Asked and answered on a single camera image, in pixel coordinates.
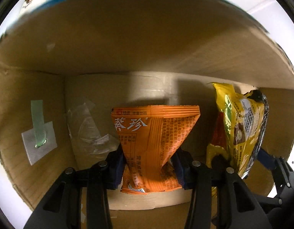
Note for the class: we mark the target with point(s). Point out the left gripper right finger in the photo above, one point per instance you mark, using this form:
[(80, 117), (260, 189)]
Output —
[(237, 207)]

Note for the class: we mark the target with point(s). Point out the yellow black snack bag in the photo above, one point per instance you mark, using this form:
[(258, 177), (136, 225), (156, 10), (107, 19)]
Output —
[(240, 127)]

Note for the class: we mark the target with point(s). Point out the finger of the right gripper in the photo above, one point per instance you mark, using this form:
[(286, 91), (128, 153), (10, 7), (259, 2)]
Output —
[(220, 180), (282, 174)]

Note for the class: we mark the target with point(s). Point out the blue green milk carton box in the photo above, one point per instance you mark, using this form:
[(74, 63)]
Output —
[(67, 64)]

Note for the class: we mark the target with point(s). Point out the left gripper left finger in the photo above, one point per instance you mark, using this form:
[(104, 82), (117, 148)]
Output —
[(78, 199)]

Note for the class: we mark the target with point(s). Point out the orange snack packet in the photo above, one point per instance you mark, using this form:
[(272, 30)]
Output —
[(149, 136)]

